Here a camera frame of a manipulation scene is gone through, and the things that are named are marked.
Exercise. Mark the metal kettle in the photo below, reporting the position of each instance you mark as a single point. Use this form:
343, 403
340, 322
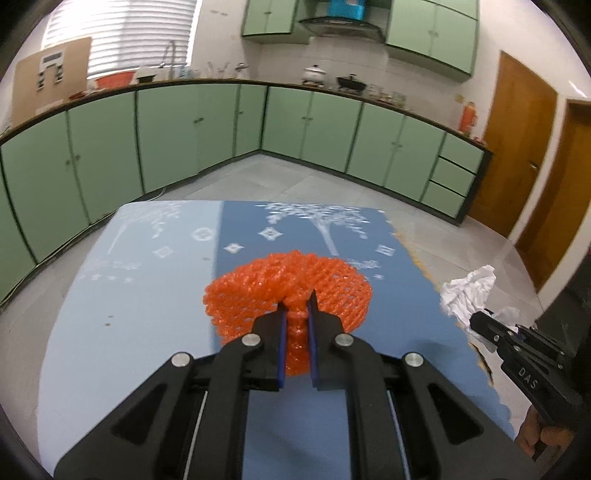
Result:
241, 71

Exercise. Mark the wooden door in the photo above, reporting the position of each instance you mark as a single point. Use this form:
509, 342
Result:
512, 147
563, 194

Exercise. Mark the red thermos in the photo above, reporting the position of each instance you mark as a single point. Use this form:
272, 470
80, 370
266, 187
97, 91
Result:
467, 117

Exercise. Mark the glass jar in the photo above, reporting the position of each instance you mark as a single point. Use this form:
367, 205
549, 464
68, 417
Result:
399, 98
376, 92

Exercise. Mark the black container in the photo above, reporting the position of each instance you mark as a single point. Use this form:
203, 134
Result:
565, 309

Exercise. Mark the metal faucet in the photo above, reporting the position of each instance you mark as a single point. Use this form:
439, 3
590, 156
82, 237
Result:
170, 55

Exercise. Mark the range hood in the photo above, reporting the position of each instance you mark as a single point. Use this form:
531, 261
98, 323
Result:
341, 27

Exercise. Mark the blue printed tablecloth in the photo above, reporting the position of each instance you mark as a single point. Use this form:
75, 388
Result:
161, 286

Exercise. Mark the red basin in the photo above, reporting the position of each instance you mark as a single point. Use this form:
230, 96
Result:
115, 80

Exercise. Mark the wide green upper cabinet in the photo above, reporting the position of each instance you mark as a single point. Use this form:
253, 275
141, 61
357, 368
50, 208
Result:
429, 32

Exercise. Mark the black wok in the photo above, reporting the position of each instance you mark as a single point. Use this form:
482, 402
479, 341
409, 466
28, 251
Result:
351, 83

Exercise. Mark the utensil holder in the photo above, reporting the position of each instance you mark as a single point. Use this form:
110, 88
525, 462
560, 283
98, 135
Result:
218, 71

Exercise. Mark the white tissue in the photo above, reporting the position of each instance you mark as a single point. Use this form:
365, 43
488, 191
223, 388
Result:
466, 290

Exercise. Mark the cardboard board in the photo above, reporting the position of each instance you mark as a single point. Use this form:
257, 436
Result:
27, 87

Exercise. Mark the dark bowl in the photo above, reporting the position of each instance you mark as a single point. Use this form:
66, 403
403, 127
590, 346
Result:
147, 75

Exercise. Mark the person's right hand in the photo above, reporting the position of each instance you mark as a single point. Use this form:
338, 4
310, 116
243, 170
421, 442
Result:
547, 436

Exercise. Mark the wide orange foam net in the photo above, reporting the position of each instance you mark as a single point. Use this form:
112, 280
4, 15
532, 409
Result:
258, 290

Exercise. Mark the white cooking pot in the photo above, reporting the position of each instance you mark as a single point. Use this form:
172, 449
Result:
315, 75

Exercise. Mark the green lower kitchen cabinets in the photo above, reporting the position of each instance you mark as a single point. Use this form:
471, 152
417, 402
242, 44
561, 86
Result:
175, 134

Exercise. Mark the small green upper cabinet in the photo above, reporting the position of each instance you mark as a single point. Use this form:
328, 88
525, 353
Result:
272, 18

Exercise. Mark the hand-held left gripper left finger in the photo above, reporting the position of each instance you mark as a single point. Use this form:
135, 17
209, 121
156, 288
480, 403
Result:
280, 350

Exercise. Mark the white window blinds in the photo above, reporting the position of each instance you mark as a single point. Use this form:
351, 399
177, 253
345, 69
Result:
124, 32

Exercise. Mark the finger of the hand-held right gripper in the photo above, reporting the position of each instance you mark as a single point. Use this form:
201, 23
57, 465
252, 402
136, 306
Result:
487, 330

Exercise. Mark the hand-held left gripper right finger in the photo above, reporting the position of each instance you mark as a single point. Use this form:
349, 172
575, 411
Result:
312, 350

